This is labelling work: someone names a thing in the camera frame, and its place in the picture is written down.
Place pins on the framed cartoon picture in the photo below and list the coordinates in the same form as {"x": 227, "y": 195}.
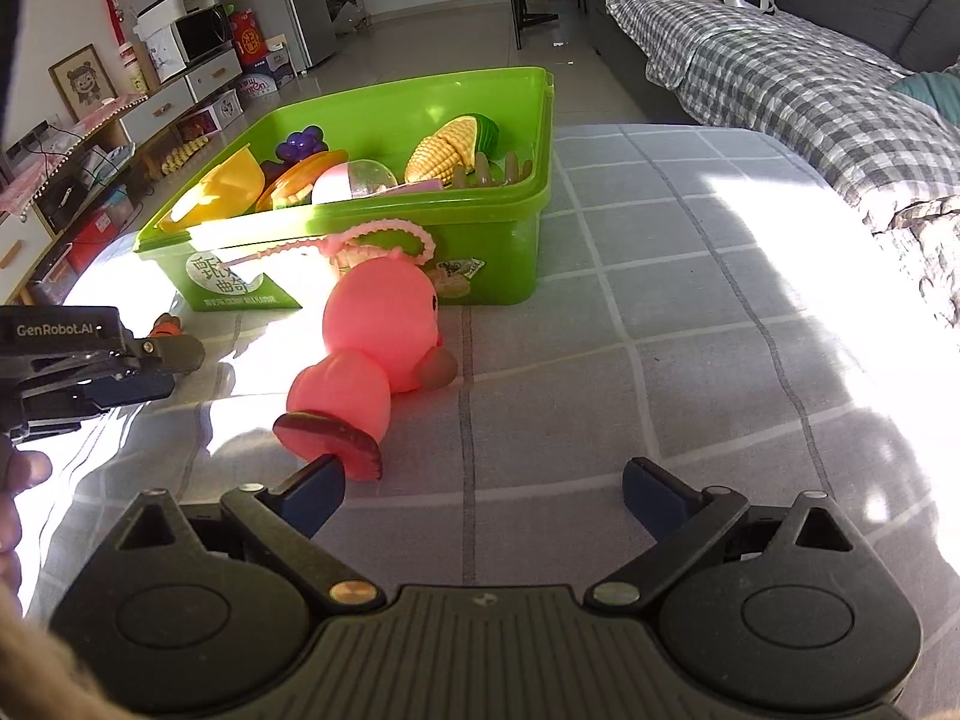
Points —
{"x": 82, "y": 82}

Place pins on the toy corn cob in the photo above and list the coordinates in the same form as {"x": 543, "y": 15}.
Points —
{"x": 457, "y": 143}

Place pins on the red box on floor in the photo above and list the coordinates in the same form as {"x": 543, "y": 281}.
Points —
{"x": 247, "y": 37}

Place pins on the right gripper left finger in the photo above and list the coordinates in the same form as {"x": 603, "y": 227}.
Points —
{"x": 278, "y": 526}

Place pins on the teal patterned pillow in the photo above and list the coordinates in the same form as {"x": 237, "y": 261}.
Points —
{"x": 939, "y": 90}

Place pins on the green plastic bin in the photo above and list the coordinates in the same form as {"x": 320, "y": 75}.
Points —
{"x": 487, "y": 239}

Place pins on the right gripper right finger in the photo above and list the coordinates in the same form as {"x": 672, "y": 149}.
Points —
{"x": 687, "y": 527}

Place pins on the microwave oven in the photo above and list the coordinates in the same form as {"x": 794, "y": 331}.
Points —
{"x": 181, "y": 44}

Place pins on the dark grey sofa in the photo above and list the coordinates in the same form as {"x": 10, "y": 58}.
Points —
{"x": 919, "y": 35}

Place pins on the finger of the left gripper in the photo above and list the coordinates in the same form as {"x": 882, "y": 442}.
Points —
{"x": 112, "y": 388}
{"x": 179, "y": 355}

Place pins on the orange toy lobster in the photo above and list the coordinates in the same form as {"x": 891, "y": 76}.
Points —
{"x": 166, "y": 326}

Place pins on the yellow toy bowl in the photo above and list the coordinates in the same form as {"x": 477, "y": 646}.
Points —
{"x": 227, "y": 190}

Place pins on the pink white toy egg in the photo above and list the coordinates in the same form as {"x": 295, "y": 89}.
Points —
{"x": 354, "y": 179}

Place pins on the pink round toy figure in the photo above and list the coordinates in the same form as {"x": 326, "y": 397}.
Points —
{"x": 381, "y": 336}

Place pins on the orange toy hamburger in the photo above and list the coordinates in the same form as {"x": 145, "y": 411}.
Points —
{"x": 293, "y": 186}

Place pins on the white drawer cabinet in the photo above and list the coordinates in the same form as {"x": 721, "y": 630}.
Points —
{"x": 73, "y": 170}

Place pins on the purple toy grapes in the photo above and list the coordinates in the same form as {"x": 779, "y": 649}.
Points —
{"x": 301, "y": 145}

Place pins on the brown toy hand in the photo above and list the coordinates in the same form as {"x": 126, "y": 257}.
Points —
{"x": 490, "y": 174}

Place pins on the grey checked blanket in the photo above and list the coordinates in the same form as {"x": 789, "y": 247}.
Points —
{"x": 828, "y": 98}

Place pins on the person left hand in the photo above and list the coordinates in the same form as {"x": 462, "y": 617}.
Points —
{"x": 21, "y": 470}

